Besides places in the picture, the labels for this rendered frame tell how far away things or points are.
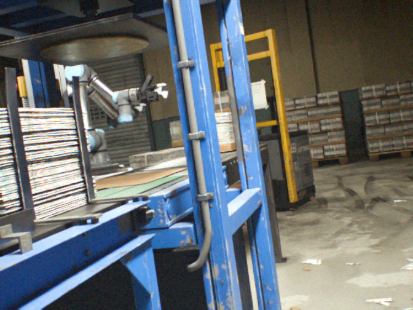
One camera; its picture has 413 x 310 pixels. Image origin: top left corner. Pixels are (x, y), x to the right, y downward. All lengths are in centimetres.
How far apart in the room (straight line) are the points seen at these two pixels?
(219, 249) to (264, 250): 63
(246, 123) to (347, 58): 869
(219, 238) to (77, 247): 43
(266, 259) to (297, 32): 883
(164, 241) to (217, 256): 15
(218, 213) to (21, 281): 59
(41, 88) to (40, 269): 139
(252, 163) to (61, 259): 106
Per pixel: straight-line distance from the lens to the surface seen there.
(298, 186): 527
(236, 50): 191
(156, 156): 371
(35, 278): 95
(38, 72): 227
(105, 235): 116
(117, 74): 1168
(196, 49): 132
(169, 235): 137
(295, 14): 1062
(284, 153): 501
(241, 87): 190
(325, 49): 1055
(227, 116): 288
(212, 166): 131
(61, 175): 126
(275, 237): 337
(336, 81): 1049
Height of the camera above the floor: 95
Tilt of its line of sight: 3 degrees down
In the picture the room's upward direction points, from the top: 8 degrees counter-clockwise
